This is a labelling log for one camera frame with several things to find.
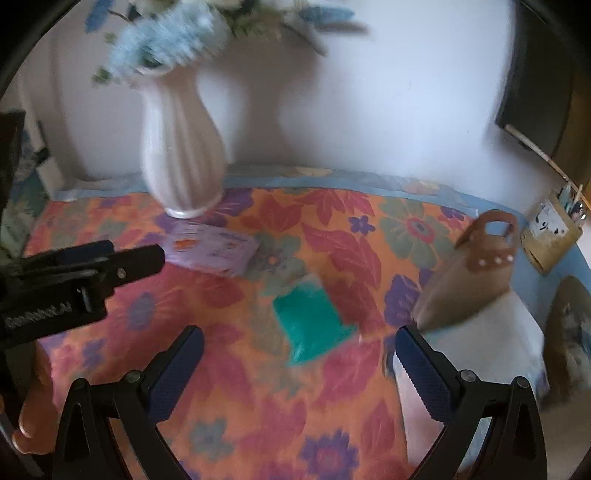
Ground person's left hand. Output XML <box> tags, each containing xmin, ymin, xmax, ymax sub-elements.
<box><xmin>10</xmin><ymin>342</ymin><xmax>59</xmax><ymax>455</ymax></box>

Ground blue tissue pack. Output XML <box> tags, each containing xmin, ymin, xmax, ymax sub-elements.
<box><xmin>387</xmin><ymin>291</ymin><xmax>549</xmax><ymax>467</ymax></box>

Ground stack of children's books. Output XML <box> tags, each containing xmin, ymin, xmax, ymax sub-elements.
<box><xmin>1</xmin><ymin>115</ymin><xmax>53</xmax><ymax>262</ymax></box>

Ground brown glass bowl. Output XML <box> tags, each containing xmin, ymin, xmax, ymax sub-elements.
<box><xmin>543</xmin><ymin>276</ymin><xmax>590</xmax><ymax>406</ymax></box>

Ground white ribbed ceramic vase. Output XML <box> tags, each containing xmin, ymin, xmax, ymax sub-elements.
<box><xmin>135</xmin><ymin>67</ymin><xmax>226</xmax><ymax>219</ymax></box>

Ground green plastic toy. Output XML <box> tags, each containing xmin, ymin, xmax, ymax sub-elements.
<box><xmin>273</xmin><ymin>275</ymin><xmax>359</xmax><ymax>366</ymax></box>

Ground floral orange tablecloth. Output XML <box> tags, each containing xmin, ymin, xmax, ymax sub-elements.
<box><xmin>43</xmin><ymin>188</ymin><xmax>471</xmax><ymax>479</ymax></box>

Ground cork pen holder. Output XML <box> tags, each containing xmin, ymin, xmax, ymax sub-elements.
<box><xmin>520</xmin><ymin>183</ymin><xmax>588</xmax><ymax>276</ymax></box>

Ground blue and white artificial flowers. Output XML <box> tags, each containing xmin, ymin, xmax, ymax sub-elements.
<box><xmin>84</xmin><ymin>1</ymin><xmax>367</xmax><ymax>86</ymax></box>

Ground black wall television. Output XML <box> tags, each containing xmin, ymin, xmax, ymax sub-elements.
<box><xmin>496</xmin><ymin>0</ymin><xmax>590</xmax><ymax>187</ymax></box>

